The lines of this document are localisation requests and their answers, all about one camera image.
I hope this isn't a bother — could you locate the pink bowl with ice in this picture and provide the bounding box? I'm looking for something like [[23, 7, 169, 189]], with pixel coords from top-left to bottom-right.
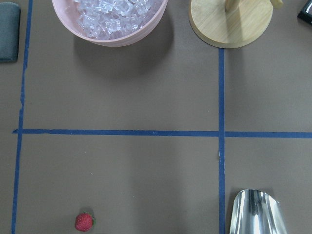
[[52, 0, 168, 47]]

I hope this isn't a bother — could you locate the wooden stand with round base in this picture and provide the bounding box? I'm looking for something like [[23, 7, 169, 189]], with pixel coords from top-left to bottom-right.
[[189, 0, 283, 49]]

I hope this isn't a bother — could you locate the metal scoop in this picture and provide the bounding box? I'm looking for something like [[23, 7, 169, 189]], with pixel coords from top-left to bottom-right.
[[229, 189, 288, 234]]

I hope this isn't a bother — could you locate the red strawberry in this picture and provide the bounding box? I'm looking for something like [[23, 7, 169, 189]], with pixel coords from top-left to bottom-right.
[[75, 212, 96, 232]]

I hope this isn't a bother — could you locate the black tray with pink rim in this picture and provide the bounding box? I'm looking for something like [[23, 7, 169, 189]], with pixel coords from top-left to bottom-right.
[[297, 0, 312, 25]]

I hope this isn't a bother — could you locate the grey folded cloth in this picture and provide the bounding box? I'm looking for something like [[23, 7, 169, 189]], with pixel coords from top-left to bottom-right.
[[0, 2, 21, 63]]

